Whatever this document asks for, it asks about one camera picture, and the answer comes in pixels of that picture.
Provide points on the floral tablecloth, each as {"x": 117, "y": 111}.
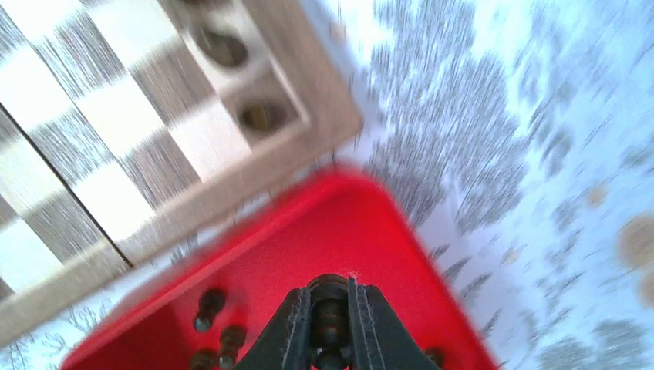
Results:
{"x": 517, "y": 138}

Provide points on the dark chess piece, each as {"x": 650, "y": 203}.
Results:
{"x": 225, "y": 49}
{"x": 329, "y": 336}
{"x": 261, "y": 117}

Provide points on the red plastic tray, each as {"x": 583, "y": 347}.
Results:
{"x": 208, "y": 311}

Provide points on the wooden chessboard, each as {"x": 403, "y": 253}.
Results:
{"x": 120, "y": 137}

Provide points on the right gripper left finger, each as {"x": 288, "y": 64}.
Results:
{"x": 284, "y": 342}

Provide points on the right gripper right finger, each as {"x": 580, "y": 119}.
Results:
{"x": 378, "y": 338}

